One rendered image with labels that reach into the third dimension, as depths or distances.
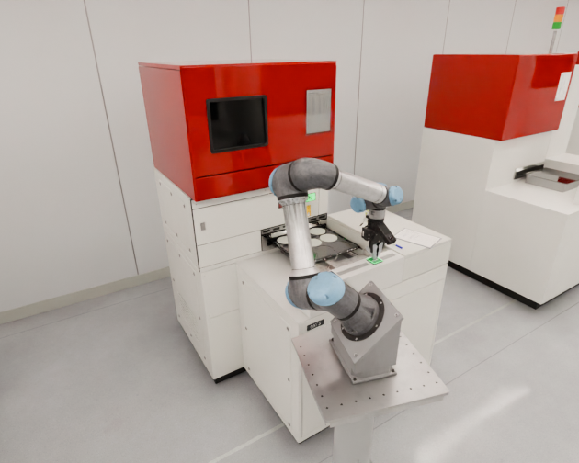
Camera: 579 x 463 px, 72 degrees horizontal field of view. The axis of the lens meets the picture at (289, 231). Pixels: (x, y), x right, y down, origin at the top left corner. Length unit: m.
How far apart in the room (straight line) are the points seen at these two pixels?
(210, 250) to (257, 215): 0.31
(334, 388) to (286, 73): 1.39
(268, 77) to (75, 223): 2.07
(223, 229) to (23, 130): 1.72
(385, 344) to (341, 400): 0.23
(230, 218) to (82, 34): 1.77
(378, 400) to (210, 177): 1.18
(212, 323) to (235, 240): 0.50
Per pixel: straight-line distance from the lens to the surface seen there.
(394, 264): 1.95
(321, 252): 2.10
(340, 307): 1.34
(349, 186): 1.45
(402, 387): 1.50
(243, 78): 1.91
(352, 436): 1.79
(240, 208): 2.07
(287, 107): 2.03
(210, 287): 2.19
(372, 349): 1.41
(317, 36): 3.99
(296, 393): 2.01
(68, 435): 2.67
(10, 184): 3.37
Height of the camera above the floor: 1.87
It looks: 25 degrees down
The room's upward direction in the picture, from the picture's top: 1 degrees counter-clockwise
